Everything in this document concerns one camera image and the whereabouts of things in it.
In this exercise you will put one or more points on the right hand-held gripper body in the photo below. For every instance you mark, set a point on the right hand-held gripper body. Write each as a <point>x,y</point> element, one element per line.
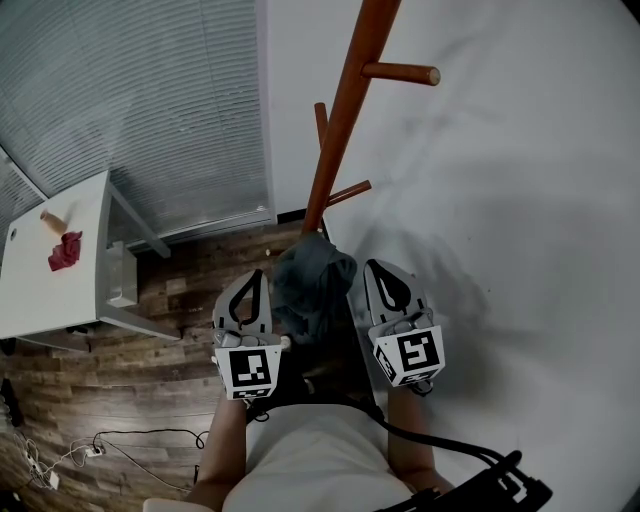
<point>415,355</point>

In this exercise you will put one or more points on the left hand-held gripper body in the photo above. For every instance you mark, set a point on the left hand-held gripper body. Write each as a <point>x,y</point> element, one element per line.
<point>250,370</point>

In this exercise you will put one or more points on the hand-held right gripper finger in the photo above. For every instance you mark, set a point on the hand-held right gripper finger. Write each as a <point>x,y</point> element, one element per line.
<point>372,300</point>
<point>415,295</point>

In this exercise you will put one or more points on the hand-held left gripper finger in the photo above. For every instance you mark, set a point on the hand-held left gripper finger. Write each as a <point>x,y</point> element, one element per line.
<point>225,310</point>
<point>267,310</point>

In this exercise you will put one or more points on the grey-blue jacket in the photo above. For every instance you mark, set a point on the grey-blue jacket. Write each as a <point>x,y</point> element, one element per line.
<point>310,280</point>

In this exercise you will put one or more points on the wooden coat rack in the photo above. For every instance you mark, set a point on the wooden coat rack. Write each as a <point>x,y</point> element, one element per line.
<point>345,110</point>

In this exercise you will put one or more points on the person's right forearm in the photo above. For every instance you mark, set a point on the person's right forearm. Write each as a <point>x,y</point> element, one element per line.
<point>410,435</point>

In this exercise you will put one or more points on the person's left forearm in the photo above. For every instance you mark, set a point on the person's left forearm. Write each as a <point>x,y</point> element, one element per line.
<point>225,450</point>

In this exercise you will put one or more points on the person's white shoe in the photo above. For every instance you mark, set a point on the person's white shoe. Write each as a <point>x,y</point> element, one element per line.
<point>285,343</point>

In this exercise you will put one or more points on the person's black trousers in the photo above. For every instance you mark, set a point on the person's black trousers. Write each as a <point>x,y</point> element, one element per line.
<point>330,385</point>

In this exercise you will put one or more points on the person's white shirt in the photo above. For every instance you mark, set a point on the person's white shirt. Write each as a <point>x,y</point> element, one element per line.
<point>315,460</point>

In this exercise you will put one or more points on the black device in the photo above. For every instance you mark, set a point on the black device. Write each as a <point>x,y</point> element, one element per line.
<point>480,490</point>

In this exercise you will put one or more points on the red cloth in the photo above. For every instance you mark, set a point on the red cloth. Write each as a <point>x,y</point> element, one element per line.
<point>65,252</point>

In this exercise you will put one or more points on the white power strip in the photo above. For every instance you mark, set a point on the white power strip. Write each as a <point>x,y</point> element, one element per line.
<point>95,450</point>

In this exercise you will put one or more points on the white table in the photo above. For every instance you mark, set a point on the white table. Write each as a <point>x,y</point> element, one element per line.
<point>50,300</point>

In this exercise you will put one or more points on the small wooden peg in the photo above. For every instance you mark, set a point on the small wooden peg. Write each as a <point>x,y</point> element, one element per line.
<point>52,222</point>

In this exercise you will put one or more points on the grey window blinds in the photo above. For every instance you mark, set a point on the grey window blinds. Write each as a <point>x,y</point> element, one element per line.
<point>150,100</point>

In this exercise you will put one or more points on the white power adapter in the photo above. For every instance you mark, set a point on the white power adapter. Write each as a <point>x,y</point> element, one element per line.
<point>53,480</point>

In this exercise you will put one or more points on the black floor object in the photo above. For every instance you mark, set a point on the black floor object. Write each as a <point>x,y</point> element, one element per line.
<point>11,402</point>

